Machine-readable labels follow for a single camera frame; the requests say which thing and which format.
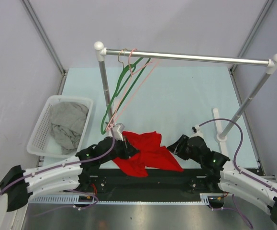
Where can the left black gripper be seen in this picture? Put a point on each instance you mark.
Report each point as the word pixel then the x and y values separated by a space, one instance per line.
pixel 128 150

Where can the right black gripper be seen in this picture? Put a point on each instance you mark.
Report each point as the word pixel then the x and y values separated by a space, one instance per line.
pixel 173 147

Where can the red t shirt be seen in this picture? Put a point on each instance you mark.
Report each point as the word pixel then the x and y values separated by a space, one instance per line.
pixel 151 154

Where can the pink wire hanger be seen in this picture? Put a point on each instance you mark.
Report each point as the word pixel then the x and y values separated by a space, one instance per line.
pixel 118 115

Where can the green velvet hanger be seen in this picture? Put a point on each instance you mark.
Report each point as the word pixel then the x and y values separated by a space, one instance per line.
pixel 121 91

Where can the grey t shirt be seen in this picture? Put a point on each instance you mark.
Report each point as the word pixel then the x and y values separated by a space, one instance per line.
pixel 67 121

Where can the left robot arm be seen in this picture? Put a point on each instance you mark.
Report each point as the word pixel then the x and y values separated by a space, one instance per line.
pixel 72 173

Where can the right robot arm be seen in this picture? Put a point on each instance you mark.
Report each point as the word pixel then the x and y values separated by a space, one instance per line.
pixel 223 174

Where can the white plastic basket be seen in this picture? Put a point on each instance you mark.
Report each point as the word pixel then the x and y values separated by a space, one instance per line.
pixel 41 142

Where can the silver clothes rack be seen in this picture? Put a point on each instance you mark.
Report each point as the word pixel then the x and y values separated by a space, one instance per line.
pixel 102 51

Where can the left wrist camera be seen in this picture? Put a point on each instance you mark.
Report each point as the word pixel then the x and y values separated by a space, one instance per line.
pixel 116 131

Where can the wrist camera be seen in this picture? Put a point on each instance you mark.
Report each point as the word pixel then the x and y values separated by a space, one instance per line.
pixel 116 131
pixel 197 132

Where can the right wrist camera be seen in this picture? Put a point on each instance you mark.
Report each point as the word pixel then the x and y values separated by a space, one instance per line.
pixel 197 132

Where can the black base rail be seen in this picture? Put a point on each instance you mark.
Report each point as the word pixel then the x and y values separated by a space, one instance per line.
pixel 192 180

